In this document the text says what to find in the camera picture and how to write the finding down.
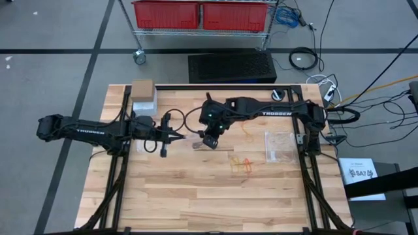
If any white printed booklet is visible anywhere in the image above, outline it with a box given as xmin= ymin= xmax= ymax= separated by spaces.
xmin=338 ymin=157 xmax=387 ymax=202

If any thick black cable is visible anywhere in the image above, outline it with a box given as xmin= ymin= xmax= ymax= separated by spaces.
xmin=326 ymin=106 xmax=362 ymax=125

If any black perforated metal box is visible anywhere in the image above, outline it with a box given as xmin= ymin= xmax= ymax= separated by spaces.
xmin=187 ymin=49 xmax=278 ymax=84

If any black hanging cable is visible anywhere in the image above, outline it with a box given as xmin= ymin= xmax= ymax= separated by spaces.
xmin=339 ymin=41 xmax=418 ymax=108

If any grey cart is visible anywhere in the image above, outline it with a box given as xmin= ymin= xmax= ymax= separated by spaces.
xmin=339 ymin=158 xmax=418 ymax=235

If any black blurry bar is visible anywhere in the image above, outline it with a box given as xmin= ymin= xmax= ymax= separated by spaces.
xmin=344 ymin=166 xmax=418 ymax=200

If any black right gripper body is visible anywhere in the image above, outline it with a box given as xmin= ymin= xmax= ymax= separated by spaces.
xmin=199 ymin=92 xmax=231 ymax=150

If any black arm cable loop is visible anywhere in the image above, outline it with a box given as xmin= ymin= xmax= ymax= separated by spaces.
xmin=163 ymin=108 xmax=187 ymax=133
xmin=184 ymin=106 xmax=205 ymax=134

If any white floor cable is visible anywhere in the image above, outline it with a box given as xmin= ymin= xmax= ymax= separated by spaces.
xmin=306 ymin=74 xmax=342 ymax=105

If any clear plastic zip bag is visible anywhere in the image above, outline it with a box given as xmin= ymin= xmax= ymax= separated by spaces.
xmin=182 ymin=134 xmax=206 ymax=151
xmin=264 ymin=130 xmax=298 ymax=164
xmin=135 ymin=138 xmax=164 ymax=154

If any chrome wire shelf rack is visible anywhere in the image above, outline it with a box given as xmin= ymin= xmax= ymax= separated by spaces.
xmin=117 ymin=0 xmax=281 ymax=66

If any white power strip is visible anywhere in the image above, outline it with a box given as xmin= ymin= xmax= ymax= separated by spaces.
xmin=323 ymin=84 xmax=337 ymax=102

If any blue cable coil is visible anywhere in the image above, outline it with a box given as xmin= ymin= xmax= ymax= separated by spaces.
xmin=274 ymin=6 xmax=301 ymax=29

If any black cable coil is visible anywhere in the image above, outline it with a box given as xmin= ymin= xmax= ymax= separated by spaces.
xmin=289 ymin=46 xmax=319 ymax=72

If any brown cardboard box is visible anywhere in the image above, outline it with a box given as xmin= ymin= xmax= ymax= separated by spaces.
xmin=130 ymin=79 xmax=156 ymax=102

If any white cardboard box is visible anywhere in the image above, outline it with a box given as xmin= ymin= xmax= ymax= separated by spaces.
xmin=132 ymin=89 xmax=158 ymax=118

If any yellow cable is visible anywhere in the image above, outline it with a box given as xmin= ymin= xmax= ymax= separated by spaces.
xmin=326 ymin=74 xmax=418 ymax=109

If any yellow rubber band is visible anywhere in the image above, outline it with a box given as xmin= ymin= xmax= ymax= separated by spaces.
xmin=229 ymin=156 xmax=244 ymax=173

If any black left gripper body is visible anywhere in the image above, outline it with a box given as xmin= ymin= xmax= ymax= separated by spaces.
xmin=153 ymin=112 xmax=174 ymax=159

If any black floor cable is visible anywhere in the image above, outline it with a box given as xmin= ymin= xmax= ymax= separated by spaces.
xmin=318 ymin=0 xmax=336 ymax=72

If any red storage bin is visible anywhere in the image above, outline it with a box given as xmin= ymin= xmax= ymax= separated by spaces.
xmin=201 ymin=1 xmax=268 ymax=33
xmin=132 ymin=0 xmax=201 ymax=30

